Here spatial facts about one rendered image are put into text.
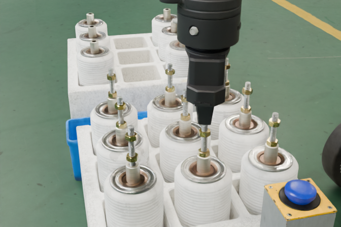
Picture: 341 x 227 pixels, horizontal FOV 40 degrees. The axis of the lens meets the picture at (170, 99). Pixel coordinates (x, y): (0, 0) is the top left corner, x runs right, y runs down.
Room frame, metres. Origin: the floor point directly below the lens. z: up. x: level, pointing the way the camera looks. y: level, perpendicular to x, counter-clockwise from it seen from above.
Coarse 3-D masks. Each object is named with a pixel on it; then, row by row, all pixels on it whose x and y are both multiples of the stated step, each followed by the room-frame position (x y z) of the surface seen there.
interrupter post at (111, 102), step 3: (108, 96) 0.84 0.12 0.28; (117, 96) 0.84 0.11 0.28; (108, 99) 0.83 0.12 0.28; (111, 99) 0.83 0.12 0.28; (114, 99) 0.83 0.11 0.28; (108, 102) 0.83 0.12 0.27; (111, 102) 0.83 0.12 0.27; (114, 102) 0.83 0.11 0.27; (108, 105) 0.83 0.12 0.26; (111, 105) 0.83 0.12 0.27; (114, 105) 0.83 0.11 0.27; (108, 108) 0.84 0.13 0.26; (111, 108) 0.83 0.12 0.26; (114, 108) 0.83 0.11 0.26; (111, 111) 0.83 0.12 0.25; (114, 111) 0.83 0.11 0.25; (117, 111) 0.83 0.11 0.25
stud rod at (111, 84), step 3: (108, 69) 0.84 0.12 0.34; (111, 69) 0.84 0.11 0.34; (111, 72) 0.84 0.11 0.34; (111, 75) 0.84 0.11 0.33; (111, 81) 0.84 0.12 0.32; (111, 84) 0.84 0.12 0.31; (114, 84) 0.84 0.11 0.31; (111, 87) 0.84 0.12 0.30; (114, 87) 0.84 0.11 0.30; (111, 90) 0.84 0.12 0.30; (114, 90) 0.84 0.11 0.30
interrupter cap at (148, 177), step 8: (120, 168) 0.64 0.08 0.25; (144, 168) 0.64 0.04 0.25; (112, 176) 0.61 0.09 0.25; (120, 176) 0.62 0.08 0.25; (144, 176) 0.62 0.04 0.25; (152, 176) 0.62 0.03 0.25; (112, 184) 0.59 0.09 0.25; (120, 184) 0.59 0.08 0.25; (128, 184) 0.60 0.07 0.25; (136, 184) 0.60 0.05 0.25; (144, 184) 0.59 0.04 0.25; (152, 184) 0.59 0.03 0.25; (120, 192) 0.58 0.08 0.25; (128, 192) 0.57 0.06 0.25; (136, 192) 0.57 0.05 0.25; (144, 192) 0.58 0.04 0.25
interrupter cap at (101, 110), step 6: (102, 102) 0.87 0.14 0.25; (126, 102) 0.86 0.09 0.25; (96, 108) 0.84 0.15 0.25; (102, 108) 0.84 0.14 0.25; (126, 108) 0.84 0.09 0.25; (96, 114) 0.82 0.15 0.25; (102, 114) 0.82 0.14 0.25; (108, 114) 0.82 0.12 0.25; (114, 114) 0.82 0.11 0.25; (126, 114) 0.82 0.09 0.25
